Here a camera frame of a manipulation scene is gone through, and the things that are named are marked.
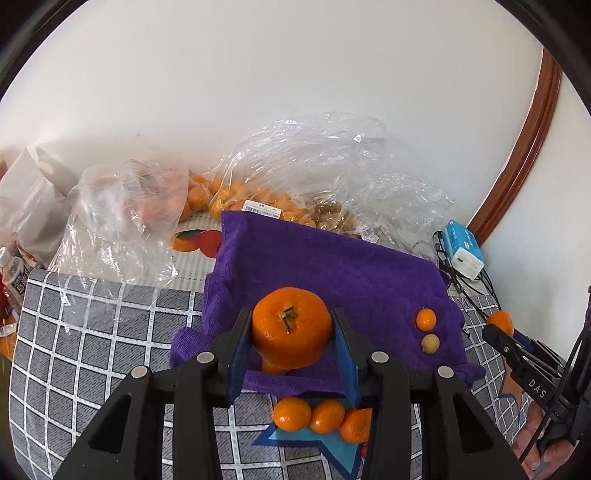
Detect white paper bag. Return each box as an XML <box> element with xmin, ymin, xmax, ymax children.
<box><xmin>1</xmin><ymin>147</ymin><xmax>71</xmax><ymax>267</ymax></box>

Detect small yellow green fruit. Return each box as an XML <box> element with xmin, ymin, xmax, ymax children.
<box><xmin>421</xmin><ymin>333</ymin><xmax>441</xmax><ymax>355</ymax></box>

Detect small plastic bottle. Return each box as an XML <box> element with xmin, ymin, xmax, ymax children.
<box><xmin>0</xmin><ymin>247</ymin><xmax>29</xmax><ymax>306</ymax></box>

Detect small clear plastic bag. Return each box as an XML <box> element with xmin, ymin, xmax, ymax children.
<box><xmin>48</xmin><ymin>160</ymin><xmax>188</xmax><ymax>287</ymax></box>

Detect large orange with stem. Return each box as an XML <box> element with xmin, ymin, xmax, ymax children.
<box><xmin>252</xmin><ymin>287</ymin><xmax>332</xmax><ymax>371</ymax></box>

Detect purple towel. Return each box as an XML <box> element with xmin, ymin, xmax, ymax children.
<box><xmin>169</xmin><ymin>211</ymin><xmax>485</xmax><ymax>385</ymax></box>

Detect grey checked quilt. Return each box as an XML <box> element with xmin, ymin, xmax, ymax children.
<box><xmin>8</xmin><ymin>269</ymin><xmax>537</xmax><ymax>480</ymax></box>

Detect blue white tissue pack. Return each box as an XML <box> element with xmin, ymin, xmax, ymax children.
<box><xmin>443</xmin><ymin>220</ymin><xmax>485</xmax><ymax>281</ymax></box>

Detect small orange kumquat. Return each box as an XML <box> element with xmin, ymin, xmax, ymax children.
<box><xmin>415</xmin><ymin>308</ymin><xmax>437</xmax><ymax>332</ymax></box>

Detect black cables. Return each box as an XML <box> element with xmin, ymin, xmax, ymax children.
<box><xmin>431</xmin><ymin>230</ymin><xmax>502</xmax><ymax>324</ymax></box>

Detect orange mandarin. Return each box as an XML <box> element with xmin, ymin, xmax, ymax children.
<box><xmin>308</xmin><ymin>399</ymin><xmax>346</xmax><ymax>435</ymax></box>
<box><xmin>487</xmin><ymin>310</ymin><xmax>515</xmax><ymax>337</ymax></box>
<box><xmin>273</xmin><ymin>397</ymin><xmax>311</xmax><ymax>432</ymax></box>
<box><xmin>262</xmin><ymin>358</ymin><xmax>290</xmax><ymax>376</ymax></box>
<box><xmin>339</xmin><ymin>408</ymin><xmax>373</xmax><ymax>444</ymax></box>

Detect brown wooden door frame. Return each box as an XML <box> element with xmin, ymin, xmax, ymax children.
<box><xmin>468</xmin><ymin>47</ymin><xmax>563</xmax><ymax>245</ymax></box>

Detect right hand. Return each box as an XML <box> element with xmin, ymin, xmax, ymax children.
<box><xmin>511</xmin><ymin>400</ymin><xmax>585</xmax><ymax>478</ymax></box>

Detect large clear plastic bag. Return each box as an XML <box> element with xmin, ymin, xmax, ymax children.
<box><xmin>188</xmin><ymin>112</ymin><xmax>453</xmax><ymax>260</ymax></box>

